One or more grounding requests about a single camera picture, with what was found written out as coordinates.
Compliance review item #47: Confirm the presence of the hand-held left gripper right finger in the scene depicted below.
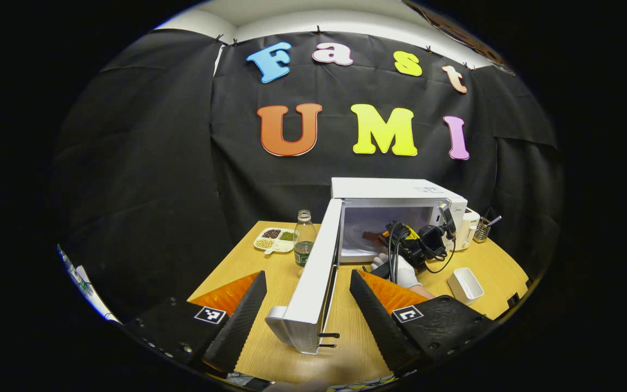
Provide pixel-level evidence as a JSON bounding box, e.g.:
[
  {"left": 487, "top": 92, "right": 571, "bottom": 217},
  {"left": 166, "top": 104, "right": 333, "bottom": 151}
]
[{"left": 349, "top": 269, "right": 496, "bottom": 377}]

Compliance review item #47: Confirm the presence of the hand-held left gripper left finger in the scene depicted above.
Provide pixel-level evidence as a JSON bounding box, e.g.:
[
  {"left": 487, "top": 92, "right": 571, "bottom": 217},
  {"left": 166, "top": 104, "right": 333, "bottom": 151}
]
[{"left": 123, "top": 271, "right": 268, "bottom": 376}]

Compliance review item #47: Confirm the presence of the white microwave oven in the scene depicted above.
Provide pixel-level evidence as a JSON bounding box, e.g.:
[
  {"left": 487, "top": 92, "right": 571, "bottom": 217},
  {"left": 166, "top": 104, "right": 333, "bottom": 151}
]
[{"left": 265, "top": 177, "right": 469, "bottom": 356}]

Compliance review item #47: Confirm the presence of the white toaster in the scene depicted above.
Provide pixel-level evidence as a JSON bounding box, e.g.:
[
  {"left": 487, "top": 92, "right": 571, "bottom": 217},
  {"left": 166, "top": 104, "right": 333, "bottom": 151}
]
[{"left": 455, "top": 207, "right": 481, "bottom": 251}]

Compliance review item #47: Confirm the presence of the white rectangular tray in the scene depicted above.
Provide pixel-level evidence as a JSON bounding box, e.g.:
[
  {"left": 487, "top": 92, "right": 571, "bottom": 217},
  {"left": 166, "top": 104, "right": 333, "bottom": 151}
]
[{"left": 447, "top": 267, "right": 485, "bottom": 305}]

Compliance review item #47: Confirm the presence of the divided plate of beans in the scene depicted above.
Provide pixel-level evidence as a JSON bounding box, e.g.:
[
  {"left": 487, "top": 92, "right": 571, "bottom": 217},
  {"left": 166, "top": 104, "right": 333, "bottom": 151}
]
[{"left": 254, "top": 227, "right": 296, "bottom": 255}]

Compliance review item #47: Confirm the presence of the clear plastic bottle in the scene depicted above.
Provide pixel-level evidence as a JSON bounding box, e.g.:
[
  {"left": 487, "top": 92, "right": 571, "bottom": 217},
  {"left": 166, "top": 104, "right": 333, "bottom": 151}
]
[{"left": 293, "top": 210, "right": 318, "bottom": 277}]

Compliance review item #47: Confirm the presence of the cluttered white side table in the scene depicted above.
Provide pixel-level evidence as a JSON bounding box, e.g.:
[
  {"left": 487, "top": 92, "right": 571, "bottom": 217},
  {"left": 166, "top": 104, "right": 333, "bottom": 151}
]
[{"left": 58, "top": 245, "right": 121, "bottom": 324}]

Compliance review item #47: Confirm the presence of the black backdrop cloth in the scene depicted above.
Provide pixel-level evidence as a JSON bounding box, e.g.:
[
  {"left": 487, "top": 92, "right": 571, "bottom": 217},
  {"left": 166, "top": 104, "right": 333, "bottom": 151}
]
[{"left": 52, "top": 24, "right": 564, "bottom": 322}]

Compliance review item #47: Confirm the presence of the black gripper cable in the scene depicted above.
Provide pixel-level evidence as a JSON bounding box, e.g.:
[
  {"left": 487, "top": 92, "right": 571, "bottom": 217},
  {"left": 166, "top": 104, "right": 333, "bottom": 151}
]
[{"left": 387, "top": 220, "right": 457, "bottom": 283}]

